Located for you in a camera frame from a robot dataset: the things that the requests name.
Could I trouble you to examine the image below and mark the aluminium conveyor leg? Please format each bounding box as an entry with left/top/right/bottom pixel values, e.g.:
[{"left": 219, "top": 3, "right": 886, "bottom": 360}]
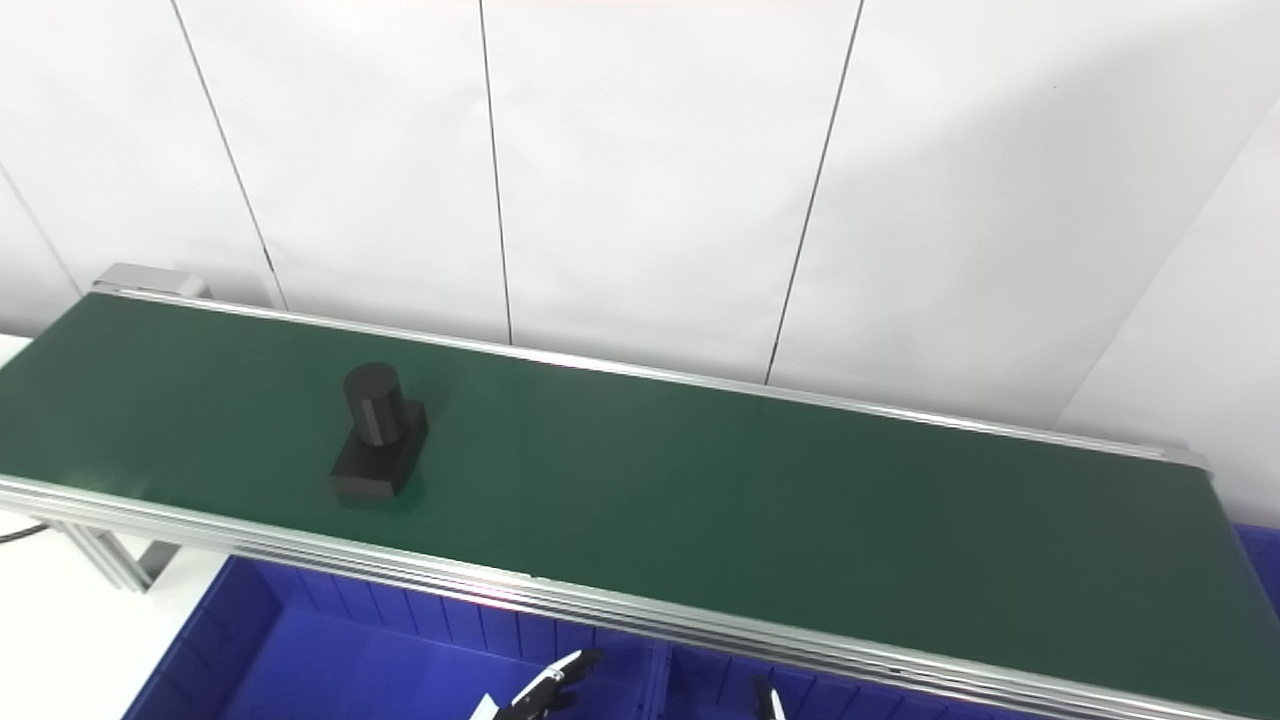
[{"left": 55, "top": 520, "right": 181, "bottom": 593}]

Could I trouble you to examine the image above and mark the black cylinder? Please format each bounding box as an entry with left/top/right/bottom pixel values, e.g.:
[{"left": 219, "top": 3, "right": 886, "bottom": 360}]
[{"left": 330, "top": 362, "right": 430, "bottom": 501}]

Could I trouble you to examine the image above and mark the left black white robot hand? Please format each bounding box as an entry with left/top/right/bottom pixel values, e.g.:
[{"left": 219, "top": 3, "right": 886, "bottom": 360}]
[{"left": 470, "top": 648, "right": 606, "bottom": 720}]

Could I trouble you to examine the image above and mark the green conveyor belt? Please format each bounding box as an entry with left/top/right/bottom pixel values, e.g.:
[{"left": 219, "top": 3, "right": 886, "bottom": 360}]
[
  {"left": 0, "top": 293, "right": 1280, "bottom": 691},
  {"left": 0, "top": 283, "right": 1280, "bottom": 720}
]

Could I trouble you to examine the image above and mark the blue plastic bin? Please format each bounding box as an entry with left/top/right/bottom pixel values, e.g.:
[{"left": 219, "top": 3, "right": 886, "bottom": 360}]
[
  {"left": 645, "top": 645, "right": 1051, "bottom": 720},
  {"left": 122, "top": 555, "right": 671, "bottom": 720},
  {"left": 1235, "top": 522, "right": 1280, "bottom": 616}
]

